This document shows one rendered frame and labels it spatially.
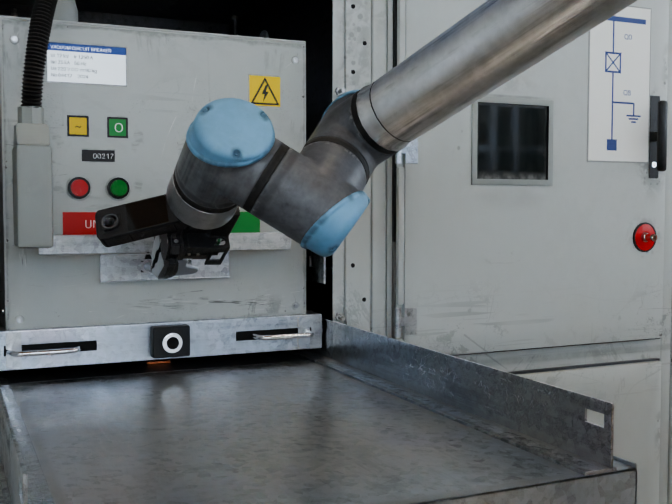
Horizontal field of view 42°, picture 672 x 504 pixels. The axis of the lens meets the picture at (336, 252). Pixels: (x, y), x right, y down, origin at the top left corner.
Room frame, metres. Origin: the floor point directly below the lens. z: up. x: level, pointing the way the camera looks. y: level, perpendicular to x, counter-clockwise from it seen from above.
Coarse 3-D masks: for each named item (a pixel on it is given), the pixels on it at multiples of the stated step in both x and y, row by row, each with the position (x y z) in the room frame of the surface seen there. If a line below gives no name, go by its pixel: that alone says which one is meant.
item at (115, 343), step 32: (192, 320) 1.41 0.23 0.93; (224, 320) 1.43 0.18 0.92; (256, 320) 1.45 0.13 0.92; (288, 320) 1.47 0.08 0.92; (320, 320) 1.50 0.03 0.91; (0, 352) 1.28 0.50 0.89; (96, 352) 1.34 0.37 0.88; (128, 352) 1.36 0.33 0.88; (192, 352) 1.40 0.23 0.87; (224, 352) 1.43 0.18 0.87; (256, 352) 1.45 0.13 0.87
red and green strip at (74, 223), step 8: (64, 216) 1.33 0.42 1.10; (72, 216) 1.34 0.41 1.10; (80, 216) 1.34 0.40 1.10; (88, 216) 1.35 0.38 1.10; (240, 216) 1.45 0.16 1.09; (248, 216) 1.46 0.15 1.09; (64, 224) 1.33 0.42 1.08; (72, 224) 1.34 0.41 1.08; (80, 224) 1.34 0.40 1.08; (88, 224) 1.35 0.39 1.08; (240, 224) 1.45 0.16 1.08; (248, 224) 1.46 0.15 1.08; (256, 224) 1.46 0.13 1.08; (64, 232) 1.33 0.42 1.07; (72, 232) 1.34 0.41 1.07; (80, 232) 1.34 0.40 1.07; (88, 232) 1.35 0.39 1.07; (232, 232) 1.44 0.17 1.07; (240, 232) 1.45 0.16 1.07; (248, 232) 1.46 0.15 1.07
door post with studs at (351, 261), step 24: (336, 0) 1.48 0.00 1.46; (360, 0) 1.49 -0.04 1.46; (336, 24) 1.48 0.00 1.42; (360, 24) 1.49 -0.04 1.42; (336, 48) 1.48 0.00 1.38; (360, 48) 1.49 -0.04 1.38; (336, 72) 1.48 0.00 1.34; (360, 72) 1.49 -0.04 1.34; (336, 96) 1.48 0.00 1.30; (360, 240) 1.49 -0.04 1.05; (336, 264) 1.48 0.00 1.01; (360, 264) 1.49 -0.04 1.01; (336, 288) 1.48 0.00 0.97; (360, 288) 1.49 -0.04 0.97; (336, 312) 1.48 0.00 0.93; (360, 312) 1.49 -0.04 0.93
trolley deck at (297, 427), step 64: (64, 384) 1.28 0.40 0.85; (128, 384) 1.28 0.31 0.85; (192, 384) 1.28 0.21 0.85; (256, 384) 1.28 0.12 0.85; (320, 384) 1.28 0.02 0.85; (64, 448) 0.94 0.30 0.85; (128, 448) 0.94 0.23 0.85; (192, 448) 0.94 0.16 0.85; (256, 448) 0.94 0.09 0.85; (320, 448) 0.94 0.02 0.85; (384, 448) 0.94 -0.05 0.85; (448, 448) 0.94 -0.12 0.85; (512, 448) 0.94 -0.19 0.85
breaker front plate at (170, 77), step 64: (128, 64) 1.38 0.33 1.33; (192, 64) 1.42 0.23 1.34; (256, 64) 1.46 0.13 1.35; (64, 128) 1.33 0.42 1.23; (128, 128) 1.37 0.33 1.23; (64, 192) 1.33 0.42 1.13; (64, 256) 1.33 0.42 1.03; (128, 256) 1.37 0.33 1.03; (256, 256) 1.46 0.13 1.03; (64, 320) 1.33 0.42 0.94; (128, 320) 1.37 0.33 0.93
